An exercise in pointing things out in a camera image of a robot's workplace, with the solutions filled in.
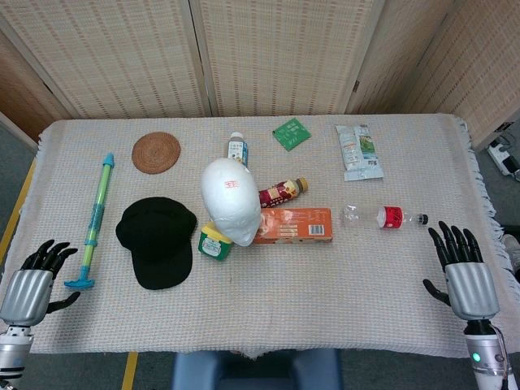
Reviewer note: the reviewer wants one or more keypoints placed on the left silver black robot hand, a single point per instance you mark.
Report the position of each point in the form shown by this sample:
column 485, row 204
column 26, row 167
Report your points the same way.
column 26, row 290

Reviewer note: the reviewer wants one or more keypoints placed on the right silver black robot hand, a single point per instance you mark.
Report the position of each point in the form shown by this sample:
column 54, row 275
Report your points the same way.
column 471, row 290

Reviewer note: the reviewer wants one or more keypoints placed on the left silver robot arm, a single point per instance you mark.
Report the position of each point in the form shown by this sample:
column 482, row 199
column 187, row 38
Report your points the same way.
column 14, row 351

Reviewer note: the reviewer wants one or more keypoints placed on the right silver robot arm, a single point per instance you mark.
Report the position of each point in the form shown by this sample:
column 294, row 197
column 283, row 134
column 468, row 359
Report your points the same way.
column 487, row 353

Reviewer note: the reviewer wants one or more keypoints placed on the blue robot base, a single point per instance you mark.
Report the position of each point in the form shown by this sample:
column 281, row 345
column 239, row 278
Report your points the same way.
column 256, row 369

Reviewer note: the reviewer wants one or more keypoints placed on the white foam mannequin head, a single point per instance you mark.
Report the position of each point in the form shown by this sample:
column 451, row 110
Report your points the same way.
column 231, row 199

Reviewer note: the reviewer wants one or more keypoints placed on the green blue water pump toy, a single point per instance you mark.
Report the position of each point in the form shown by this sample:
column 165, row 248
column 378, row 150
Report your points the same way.
column 94, row 215

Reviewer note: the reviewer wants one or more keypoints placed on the clear bottle with red label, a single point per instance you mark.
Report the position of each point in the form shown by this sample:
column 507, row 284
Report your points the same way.
column 390, row 216

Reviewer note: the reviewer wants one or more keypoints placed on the white power strip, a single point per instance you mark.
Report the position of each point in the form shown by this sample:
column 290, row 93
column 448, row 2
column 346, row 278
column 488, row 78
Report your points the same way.
column 503, row 156

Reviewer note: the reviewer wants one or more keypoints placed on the black baseball cap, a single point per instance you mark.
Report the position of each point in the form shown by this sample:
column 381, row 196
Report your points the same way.
column 156, row 242

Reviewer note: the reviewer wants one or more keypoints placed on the white green snack bag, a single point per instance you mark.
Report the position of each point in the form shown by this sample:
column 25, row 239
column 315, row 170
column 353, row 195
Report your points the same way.
column 359, row 151

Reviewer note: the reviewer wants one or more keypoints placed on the orange cardboard box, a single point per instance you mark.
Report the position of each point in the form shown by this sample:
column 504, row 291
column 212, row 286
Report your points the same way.
column 298, row 227

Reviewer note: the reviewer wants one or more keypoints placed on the round woven rattan coaster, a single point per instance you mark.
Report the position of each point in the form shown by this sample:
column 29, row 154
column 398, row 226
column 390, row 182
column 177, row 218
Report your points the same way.
column 156, row 153

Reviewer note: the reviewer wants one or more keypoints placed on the green jar with yellow lid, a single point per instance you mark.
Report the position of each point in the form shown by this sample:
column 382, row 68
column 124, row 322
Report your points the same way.
column 213, row 243

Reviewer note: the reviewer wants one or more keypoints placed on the beige woven tablecloth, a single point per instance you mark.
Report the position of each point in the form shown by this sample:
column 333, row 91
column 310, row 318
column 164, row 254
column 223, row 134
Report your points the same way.
column 260, row 284

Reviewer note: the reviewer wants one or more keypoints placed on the red label brown cap bottle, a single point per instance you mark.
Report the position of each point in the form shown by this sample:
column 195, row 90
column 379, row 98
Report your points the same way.
column 280, row 193

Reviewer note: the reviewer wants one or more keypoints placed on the green snack packet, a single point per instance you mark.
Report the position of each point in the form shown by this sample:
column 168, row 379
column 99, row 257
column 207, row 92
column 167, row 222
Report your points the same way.
column 291, row 134

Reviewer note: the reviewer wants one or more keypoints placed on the white cap drink bottle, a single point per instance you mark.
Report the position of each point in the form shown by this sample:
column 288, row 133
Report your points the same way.
column 238, row 147

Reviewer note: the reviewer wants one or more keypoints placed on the woven folding screen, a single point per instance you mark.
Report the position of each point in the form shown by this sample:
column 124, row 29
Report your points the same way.
column 260, row 57

